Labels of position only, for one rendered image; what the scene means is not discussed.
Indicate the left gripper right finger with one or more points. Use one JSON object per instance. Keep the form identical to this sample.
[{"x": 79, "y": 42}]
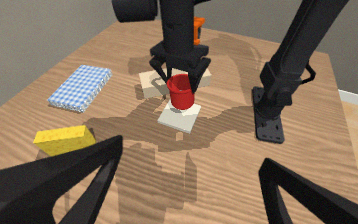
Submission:
[{"x": 328, "y": 206}]

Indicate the yellow sponge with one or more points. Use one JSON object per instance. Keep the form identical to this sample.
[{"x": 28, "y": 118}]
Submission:
[{"x": 58, "y": 141}]

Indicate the red cup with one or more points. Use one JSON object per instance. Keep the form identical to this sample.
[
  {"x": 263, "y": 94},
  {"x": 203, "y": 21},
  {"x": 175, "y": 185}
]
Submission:
[{"x": 180, "y": 100}]

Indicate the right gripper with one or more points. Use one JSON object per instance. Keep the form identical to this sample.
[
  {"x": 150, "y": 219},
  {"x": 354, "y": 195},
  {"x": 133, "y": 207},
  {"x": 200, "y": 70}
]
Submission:
[{"x": 182, "y": 51}]

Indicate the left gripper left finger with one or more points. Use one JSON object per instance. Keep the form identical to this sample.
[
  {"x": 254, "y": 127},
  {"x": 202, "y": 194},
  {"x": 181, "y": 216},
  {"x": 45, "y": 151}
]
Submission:
[{"x": 29, "y": 191}]

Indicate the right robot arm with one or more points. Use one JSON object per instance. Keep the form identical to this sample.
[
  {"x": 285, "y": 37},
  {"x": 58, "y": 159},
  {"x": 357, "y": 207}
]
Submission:
[{"x": 281, "y": 76}]

